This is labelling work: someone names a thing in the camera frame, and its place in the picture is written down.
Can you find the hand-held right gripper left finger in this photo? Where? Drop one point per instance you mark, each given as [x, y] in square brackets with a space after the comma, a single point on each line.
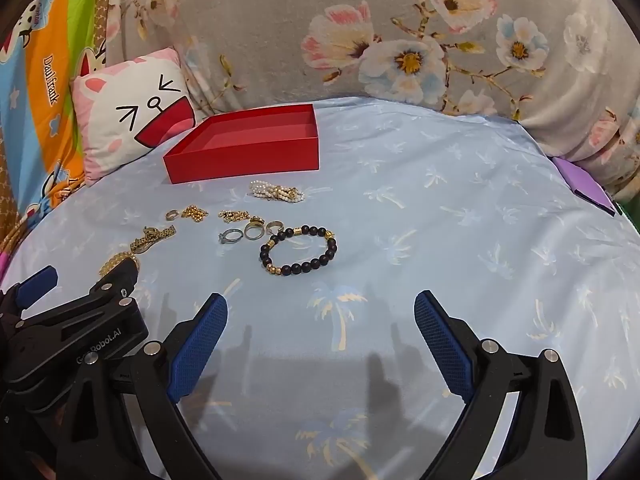
[200, 340]

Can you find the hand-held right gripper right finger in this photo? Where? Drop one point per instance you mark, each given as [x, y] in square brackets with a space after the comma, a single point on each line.
[442, 340]

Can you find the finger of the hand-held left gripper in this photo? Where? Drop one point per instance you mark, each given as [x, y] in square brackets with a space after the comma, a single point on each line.
[37, 282]
[117, 282]

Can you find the gold hoop earring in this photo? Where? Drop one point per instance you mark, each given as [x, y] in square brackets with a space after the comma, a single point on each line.
[260, 220]

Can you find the red cardboard box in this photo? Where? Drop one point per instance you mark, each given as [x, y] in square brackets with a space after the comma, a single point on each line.
[240, 162]

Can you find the light blue palm-print sheet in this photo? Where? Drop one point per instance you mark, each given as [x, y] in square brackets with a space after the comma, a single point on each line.
[450, 260]

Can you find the white cat face pillow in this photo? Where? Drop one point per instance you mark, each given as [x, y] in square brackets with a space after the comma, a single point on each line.
[130, 110]

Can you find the purple flat object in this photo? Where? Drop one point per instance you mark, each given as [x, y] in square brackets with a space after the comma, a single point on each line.
[582, 182]

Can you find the colourful cartoon blanket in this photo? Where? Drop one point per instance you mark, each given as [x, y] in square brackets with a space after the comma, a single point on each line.
[45, 60]

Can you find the grey floral quilt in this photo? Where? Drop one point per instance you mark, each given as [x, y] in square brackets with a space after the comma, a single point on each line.
[300, 10]

